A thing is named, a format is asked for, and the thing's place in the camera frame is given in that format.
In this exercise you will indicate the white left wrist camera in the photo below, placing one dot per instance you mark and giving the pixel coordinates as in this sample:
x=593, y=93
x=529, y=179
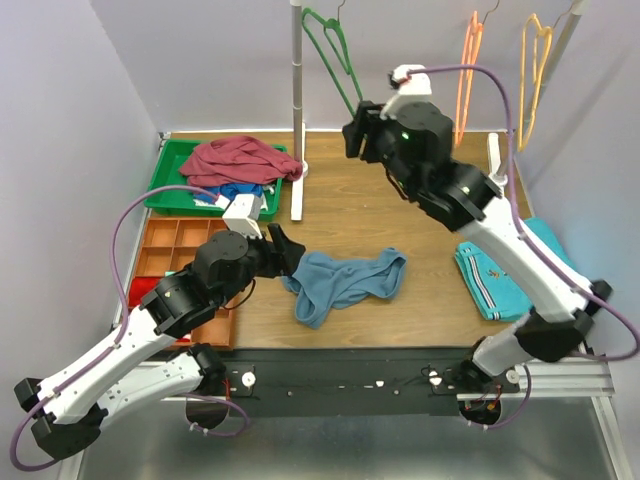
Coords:
x=242, y=215

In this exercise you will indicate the maroon garment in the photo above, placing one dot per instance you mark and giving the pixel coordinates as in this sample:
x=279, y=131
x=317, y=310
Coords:
x=240, y=160

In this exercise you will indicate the red cloth in tray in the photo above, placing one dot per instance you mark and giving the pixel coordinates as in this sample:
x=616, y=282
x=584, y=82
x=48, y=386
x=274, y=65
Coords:
x=139, y=287

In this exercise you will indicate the royal blue white garment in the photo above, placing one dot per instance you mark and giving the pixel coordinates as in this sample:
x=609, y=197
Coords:
x=222, y=196

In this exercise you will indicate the white left rack base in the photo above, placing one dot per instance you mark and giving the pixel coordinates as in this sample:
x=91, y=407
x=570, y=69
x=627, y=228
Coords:
x=297, y=194

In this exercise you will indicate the green clothes hanger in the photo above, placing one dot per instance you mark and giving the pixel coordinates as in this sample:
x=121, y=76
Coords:
x=335, y=38

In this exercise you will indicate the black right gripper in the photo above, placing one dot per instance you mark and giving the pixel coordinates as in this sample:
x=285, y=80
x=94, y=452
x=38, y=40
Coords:
x=367, y=113

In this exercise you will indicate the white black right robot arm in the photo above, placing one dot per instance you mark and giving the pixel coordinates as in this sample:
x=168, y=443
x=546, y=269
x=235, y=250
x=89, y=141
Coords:
x=459, y=194

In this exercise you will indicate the yellow clothes hanger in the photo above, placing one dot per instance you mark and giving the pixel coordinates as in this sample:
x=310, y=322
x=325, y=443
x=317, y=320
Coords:
x=535, y=60

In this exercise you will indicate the orange clothes hanger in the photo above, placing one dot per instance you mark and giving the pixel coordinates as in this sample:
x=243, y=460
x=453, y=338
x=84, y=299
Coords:
x=470, y=52

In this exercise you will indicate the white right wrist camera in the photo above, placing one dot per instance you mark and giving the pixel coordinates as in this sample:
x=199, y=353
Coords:
x=410, y=84

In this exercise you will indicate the orange compartment tray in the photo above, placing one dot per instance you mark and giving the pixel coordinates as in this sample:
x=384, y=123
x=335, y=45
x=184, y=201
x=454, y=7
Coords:
x=169, y=244

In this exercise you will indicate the grey rack pole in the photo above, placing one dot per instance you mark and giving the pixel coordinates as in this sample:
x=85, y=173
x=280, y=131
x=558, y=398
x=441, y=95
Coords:
x=297, y=83
x=562, y=37

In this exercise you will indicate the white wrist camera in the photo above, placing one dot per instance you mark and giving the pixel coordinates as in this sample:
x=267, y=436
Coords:
x=242, y=215
x=410, y=84

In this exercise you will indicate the grey right rack pole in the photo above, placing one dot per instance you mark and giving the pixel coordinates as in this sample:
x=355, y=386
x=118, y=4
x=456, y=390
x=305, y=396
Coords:
x=562, y=37

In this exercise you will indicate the blue tank top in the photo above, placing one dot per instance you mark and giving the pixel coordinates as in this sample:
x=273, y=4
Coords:
x=322, y=283

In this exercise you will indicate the grey left rack pole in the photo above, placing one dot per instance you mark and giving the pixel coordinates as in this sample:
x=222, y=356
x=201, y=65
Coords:
x=297, y=83

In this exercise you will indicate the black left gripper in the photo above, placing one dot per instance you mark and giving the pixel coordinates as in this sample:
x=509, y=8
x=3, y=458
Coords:
x=273, y=252

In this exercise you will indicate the black mounting rail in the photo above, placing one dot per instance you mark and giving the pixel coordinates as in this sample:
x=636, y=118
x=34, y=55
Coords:
x=353, y=382

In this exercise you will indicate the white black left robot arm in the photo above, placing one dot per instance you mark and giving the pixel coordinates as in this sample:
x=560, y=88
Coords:
x=69, y=410

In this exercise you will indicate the teal folded shirt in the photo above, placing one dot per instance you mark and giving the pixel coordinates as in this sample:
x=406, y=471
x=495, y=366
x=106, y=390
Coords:
x=487, y=285

